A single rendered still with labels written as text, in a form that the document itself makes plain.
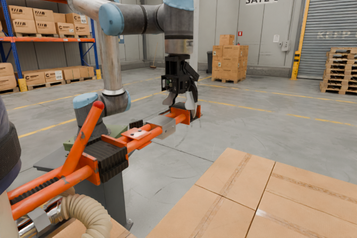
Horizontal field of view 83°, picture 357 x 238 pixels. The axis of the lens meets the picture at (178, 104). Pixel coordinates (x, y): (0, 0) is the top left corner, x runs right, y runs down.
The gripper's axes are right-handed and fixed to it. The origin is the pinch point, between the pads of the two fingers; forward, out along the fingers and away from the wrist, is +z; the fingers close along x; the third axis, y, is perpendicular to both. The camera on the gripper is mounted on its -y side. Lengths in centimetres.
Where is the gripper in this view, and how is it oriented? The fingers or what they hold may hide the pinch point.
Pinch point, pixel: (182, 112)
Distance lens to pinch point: 72.0
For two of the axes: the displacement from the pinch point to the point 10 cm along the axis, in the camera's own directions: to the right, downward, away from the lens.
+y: -5.7, 2.4, -7.9
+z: 0.0, 9.6, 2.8
